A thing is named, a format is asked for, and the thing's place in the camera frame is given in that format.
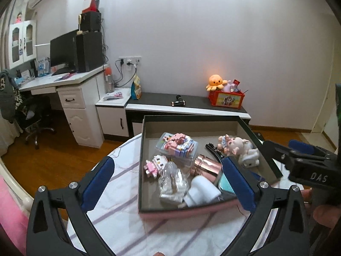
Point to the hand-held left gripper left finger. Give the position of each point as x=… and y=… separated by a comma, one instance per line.
x=98, y=186

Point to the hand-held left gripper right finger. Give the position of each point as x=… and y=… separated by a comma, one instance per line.
x=239, y=184

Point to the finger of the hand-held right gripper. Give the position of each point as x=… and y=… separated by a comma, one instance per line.
x=277, y=152
x=303, y=146

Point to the teal oval clear case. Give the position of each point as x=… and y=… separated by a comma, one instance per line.
x=225, y=188

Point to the white toy figure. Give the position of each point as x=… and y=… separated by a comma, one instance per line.
x=249, y=160

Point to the rose gold metallic case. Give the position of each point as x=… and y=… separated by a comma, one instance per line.
x=206, y=166

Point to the white plastic item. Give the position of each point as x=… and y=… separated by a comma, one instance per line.
x=202, y=192

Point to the pink pig figurine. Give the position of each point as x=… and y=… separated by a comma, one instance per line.
x=237, y=145

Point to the clear plastic box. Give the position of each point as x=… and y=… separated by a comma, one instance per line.
x=186, y=161

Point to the white cat block figure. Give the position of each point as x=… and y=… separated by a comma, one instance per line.
x=155, y=165

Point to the clear plastic bag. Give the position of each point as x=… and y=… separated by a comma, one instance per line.
x=171, y=184

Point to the pink white block toy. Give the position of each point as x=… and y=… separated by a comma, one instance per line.
x=175, y=142

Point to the dark cardboard box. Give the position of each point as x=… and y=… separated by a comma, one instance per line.
x=186, y=128

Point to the person's right hand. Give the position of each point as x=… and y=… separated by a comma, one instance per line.
x=323, y=216

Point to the small white cabinet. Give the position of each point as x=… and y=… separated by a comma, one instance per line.
x=112, y=120

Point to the orange printed crate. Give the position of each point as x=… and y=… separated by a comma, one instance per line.
x=227, y=100

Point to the white desk with drawers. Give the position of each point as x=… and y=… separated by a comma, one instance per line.
x=80, y=117

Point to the purple plush toy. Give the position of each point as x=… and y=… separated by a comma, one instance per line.
x=229, y=87

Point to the red card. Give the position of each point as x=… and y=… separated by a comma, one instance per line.
x=236, y=82

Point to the small flat packets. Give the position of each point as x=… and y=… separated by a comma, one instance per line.
x=113, y=96

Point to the pink bedding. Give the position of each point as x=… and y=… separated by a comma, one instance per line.
x=10, y=213

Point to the orange octopus plush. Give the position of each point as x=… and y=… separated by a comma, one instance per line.
x=215, y=81

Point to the black office chair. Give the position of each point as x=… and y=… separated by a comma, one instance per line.
x=34, y=112

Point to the black massage gun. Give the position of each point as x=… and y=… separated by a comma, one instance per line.
x=177, y=100

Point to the black white low cabinet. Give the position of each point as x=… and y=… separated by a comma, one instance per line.
x=159, y=101

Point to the yellow blue snack bag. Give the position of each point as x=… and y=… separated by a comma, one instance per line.
x=136, y=88

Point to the orange-capped clear bottle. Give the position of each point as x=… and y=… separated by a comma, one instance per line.
x=109, y=78

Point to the dark patterned jacket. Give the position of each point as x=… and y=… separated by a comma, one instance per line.
x=6, y=96

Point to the blue white boxes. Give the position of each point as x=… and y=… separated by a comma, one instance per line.
x=42, y=66

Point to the black computer tower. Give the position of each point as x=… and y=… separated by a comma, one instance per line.
x=89, y=52

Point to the black computer monitor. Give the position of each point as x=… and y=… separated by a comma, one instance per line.
x=64, y=50

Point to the white glass-door cabinet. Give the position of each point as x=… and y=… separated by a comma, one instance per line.
x=22, y=42

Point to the black speaker box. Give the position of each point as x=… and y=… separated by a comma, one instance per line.
x=90, y=21

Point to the red triangular item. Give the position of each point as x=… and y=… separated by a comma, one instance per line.
x=92, y=5

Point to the small doll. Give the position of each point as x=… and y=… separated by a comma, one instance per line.
x=19, y=18

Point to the white bed rail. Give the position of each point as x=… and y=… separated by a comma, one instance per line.
x=16, y=189

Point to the white wall outlet strip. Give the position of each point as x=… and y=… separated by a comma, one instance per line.
x=130, y=60

